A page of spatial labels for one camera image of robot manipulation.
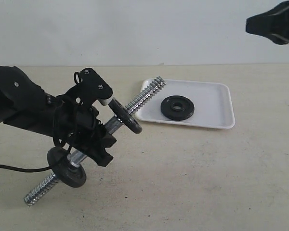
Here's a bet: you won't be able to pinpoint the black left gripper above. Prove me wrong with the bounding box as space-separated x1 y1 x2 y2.
52 95 117 167

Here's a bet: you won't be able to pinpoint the chrome threaded dumbbell bar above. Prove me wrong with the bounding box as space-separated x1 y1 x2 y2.
24 77 166 206

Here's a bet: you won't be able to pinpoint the black weight plate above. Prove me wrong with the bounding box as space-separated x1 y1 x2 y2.
47 147 87 188
160 95 195 121
105 98 142 134

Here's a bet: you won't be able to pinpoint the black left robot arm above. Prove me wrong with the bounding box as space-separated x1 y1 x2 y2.
0 66 116 167

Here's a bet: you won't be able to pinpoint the white plastic tray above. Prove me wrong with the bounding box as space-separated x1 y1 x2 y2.
135 79 235 129

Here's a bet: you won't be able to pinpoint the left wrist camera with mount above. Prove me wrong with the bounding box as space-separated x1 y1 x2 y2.
65 67 113 109

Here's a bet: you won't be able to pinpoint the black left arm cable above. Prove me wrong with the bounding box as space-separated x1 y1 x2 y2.
0 72 102 173

